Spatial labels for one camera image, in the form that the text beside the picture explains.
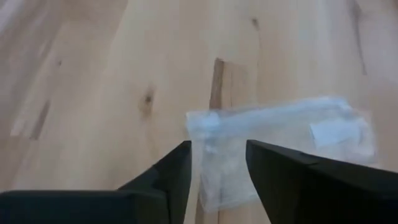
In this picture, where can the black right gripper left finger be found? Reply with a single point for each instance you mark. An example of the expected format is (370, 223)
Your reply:
(93, 208)

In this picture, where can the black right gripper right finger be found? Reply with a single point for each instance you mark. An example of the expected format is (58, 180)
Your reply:
(311, 193)

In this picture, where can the clear plastic zip bag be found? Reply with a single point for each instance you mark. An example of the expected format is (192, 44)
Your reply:
(280, 124)

